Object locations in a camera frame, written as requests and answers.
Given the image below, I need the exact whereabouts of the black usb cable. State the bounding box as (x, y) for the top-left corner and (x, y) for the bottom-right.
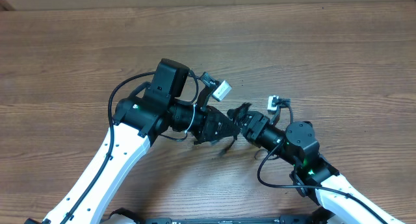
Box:
(227, 102), (254, 143)

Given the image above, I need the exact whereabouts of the black usb cable split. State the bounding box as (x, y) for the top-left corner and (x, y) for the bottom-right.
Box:
(218, 136), (237, 156)

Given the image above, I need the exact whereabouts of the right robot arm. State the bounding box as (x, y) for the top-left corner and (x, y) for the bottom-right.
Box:
(227, 101), (399, 223)

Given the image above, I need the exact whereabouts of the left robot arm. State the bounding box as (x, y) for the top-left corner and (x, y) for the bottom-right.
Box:
(42, 58), (240, 224)

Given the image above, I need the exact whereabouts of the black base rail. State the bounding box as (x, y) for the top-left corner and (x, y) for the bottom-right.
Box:
(143, 215), (315, 224)

